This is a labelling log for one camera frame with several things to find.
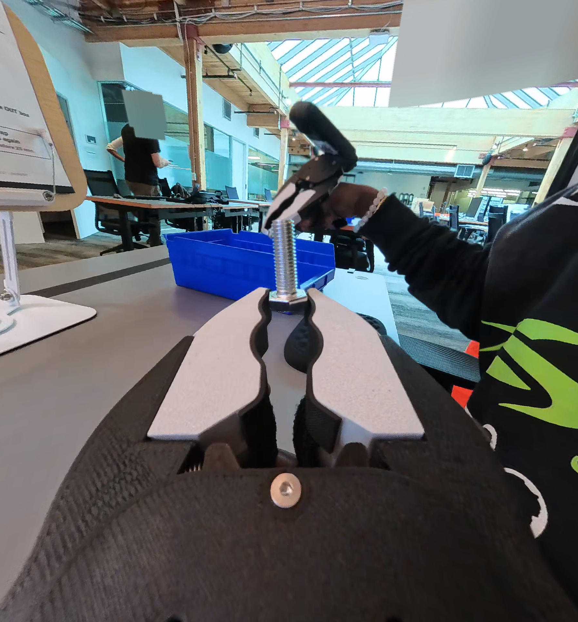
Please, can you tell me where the orange traffic cone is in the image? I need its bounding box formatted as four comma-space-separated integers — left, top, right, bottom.
451, 340, 481, 409

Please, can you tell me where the row of black office chairs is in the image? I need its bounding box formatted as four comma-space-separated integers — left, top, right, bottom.
415, 194, 513, 244

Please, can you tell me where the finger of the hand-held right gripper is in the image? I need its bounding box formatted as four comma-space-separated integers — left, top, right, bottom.
261, 183, 304, 234
293, 189, 327, 232

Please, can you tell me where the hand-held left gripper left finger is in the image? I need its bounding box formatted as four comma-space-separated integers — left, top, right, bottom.
147, 287, 277, 445

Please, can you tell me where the person's right forearm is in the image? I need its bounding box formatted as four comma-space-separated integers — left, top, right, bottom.
362, 192, 493, 341

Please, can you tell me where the black mesh chair armrest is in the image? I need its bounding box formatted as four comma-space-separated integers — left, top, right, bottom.
398, 333, 481, 385

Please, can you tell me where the white bead bracelet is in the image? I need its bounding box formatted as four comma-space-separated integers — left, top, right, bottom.
353, 189, 389, 234

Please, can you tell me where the blue plastic bin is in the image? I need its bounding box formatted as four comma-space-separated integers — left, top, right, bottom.
165, 228, 336, 302

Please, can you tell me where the wood-edged instruction board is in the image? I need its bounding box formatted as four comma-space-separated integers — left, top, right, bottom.
0, 0, 88, 212

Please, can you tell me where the person's right hand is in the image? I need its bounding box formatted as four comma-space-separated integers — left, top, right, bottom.
301, 184, 386, 233

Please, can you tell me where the black mesh office chair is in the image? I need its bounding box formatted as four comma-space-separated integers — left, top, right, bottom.
84, 169, 149, 256

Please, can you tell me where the black honeycomb cushion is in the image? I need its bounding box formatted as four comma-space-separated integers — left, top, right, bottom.
284, 313, 389, 375

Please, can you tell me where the large steel bolt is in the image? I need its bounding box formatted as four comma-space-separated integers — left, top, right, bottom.
268, 219, 310, 314

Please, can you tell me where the wooden top desk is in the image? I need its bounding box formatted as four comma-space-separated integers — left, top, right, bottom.
86, 194, 270, 253

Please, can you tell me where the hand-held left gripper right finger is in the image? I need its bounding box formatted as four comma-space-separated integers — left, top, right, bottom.
302, 288, 425, 456

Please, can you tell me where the black hoodie with green print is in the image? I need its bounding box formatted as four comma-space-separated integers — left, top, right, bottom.
464, 87, 578, 622

